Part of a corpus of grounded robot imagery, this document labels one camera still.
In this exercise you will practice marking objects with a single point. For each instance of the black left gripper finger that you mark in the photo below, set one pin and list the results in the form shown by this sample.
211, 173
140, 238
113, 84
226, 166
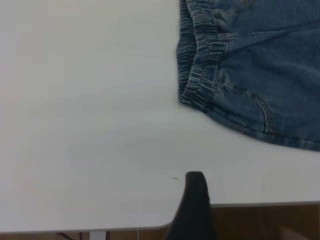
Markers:
192, 212

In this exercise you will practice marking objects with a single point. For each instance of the blue denim kids jeans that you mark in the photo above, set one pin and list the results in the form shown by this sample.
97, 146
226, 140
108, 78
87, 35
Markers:
250, 75

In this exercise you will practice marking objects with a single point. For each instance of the white table leg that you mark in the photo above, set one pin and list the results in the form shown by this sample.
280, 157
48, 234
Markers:
98, 236

